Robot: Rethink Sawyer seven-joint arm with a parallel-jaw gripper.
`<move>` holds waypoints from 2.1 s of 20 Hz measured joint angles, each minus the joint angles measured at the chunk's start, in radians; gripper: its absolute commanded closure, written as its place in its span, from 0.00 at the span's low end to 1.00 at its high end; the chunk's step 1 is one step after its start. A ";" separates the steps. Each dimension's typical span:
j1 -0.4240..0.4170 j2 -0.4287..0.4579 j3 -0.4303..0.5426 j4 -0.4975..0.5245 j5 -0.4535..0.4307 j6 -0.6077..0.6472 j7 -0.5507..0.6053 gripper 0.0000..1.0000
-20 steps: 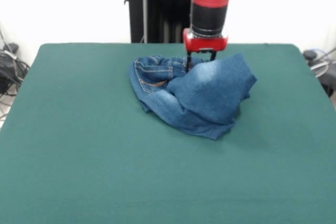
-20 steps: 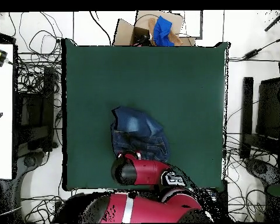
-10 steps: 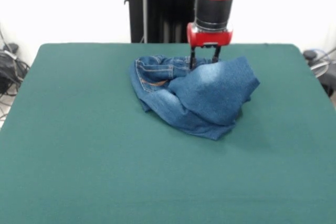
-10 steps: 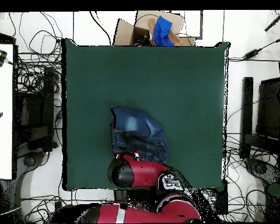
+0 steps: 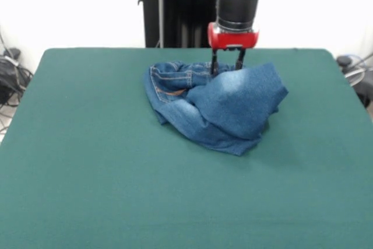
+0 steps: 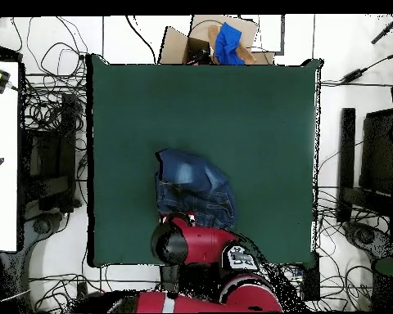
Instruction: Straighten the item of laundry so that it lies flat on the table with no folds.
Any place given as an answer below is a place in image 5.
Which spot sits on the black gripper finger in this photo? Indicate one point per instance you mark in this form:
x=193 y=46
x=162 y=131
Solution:
x=214 y=63
x=240 y=59

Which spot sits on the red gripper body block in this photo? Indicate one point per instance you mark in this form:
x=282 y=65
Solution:
x=233 y=39

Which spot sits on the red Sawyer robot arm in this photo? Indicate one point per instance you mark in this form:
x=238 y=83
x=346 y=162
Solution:
x=237 y=1

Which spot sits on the blue denim jeans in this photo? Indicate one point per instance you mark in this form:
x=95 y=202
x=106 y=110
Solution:
x=227 y=106

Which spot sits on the dark green table cloth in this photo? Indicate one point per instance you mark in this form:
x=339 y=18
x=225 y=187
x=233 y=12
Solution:
x=116 y=173

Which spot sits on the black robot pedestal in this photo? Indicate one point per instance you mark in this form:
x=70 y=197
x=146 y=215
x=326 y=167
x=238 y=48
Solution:
x=180 y=7

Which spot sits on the grey swivel chair base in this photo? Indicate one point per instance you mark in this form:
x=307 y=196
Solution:
x=357 y=77
x=12 y=53

